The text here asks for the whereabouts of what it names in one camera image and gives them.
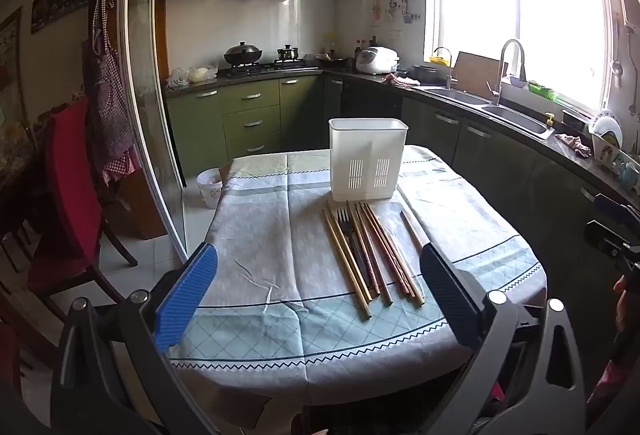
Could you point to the sliding door frame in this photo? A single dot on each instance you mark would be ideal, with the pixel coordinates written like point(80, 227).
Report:
point(150, 90)

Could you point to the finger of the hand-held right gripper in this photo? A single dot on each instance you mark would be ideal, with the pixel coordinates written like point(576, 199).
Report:
point(607, 237)
point(615, 209)

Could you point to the black fork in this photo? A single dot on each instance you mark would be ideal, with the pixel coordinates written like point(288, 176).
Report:
point(343, 217)

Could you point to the checkered apron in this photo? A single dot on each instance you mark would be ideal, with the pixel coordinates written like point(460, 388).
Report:
point(107, 105)

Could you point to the red chair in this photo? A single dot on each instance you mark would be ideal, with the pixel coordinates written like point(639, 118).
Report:
point(70, 175)

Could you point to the yellow sponge holder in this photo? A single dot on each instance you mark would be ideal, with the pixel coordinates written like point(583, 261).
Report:
point(439, 60)

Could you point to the grey green patterned tablecloth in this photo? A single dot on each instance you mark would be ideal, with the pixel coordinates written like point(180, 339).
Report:
point(280, 240)

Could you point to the row of wooden chopsticks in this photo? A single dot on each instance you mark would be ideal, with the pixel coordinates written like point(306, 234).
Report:
point(395, 265)

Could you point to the dish rack with plates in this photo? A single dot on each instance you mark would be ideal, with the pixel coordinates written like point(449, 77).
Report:
point(610, 140)

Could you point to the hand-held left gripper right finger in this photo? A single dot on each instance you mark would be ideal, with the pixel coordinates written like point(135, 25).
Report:
point(450, 295)

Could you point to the white plastic utensil holder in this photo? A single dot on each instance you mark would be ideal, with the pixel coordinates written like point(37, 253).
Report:
point(367, 140)

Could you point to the white waste bin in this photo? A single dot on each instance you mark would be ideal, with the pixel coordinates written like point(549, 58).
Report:
point(210, 190)

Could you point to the hanging ladle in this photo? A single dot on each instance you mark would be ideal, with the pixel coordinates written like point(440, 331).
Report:
point(618, 65)

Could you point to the white plastic bag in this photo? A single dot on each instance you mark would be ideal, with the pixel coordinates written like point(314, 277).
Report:
point(178, 78)
point(202, 73)

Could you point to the small steel faucet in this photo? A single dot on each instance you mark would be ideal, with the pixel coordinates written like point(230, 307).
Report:
point(449, 70)

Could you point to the black frying pan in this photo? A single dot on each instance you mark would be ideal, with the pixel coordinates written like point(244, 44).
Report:
point(335, 60)

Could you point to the gas stove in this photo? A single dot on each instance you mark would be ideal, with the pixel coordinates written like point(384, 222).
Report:
point(270, 69)

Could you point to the white rice cooker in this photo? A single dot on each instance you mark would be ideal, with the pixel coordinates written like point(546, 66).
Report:
point(377, 61)

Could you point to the tall steel faucet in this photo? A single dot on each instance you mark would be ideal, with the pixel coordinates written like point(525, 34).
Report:
point(502, 65)

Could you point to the brown rag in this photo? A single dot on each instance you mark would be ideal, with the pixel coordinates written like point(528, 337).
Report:
point(572, 144)

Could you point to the wall poster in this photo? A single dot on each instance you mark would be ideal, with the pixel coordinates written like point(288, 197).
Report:
point(60, 0)

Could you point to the wooden cutting board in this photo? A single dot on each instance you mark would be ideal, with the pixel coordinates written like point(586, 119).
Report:
point(475, 72)

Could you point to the wall hook rack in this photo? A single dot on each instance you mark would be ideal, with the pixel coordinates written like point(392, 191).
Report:
point(395, 7)

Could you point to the green lower kitchen cabinets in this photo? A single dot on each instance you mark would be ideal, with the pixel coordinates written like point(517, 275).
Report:
point(250, 115)

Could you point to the small black pot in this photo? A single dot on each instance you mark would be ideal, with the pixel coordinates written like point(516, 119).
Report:
point(287, 53)

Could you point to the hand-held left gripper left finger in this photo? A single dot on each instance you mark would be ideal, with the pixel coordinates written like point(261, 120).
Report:
point(187, 295)

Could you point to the steel double sink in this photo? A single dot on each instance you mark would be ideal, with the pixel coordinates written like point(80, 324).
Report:
point(465, 97)

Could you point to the black wok with lid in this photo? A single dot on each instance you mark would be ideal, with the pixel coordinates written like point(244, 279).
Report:
point(242, 52)

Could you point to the pink cloth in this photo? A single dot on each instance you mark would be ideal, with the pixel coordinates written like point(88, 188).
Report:
point(400, 80)

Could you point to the dark sauce bottles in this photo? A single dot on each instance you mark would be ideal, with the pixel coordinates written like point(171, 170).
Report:
point(365, 47)

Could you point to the kitchen window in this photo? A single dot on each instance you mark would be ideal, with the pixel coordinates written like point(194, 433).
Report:
point(550, 15)

